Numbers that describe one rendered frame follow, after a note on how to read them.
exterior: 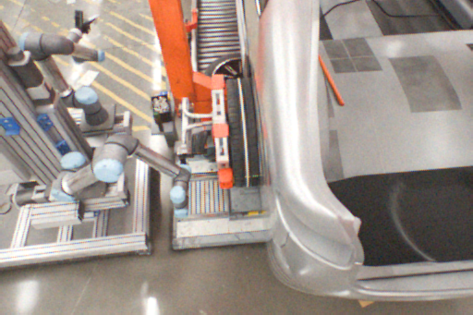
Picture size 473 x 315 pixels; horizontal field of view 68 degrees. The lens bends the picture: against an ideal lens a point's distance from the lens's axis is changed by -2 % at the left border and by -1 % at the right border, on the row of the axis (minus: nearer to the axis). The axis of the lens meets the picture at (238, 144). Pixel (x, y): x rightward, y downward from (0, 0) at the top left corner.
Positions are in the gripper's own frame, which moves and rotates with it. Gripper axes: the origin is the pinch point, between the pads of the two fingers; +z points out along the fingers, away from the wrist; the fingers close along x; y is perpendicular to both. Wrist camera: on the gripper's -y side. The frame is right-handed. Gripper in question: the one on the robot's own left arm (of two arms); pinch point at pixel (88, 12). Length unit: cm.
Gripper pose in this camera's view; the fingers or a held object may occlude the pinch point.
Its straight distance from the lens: 270.5
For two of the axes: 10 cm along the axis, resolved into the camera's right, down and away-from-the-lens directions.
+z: 1.3, -7.9, 5.9
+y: -1.0, 5.9, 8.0
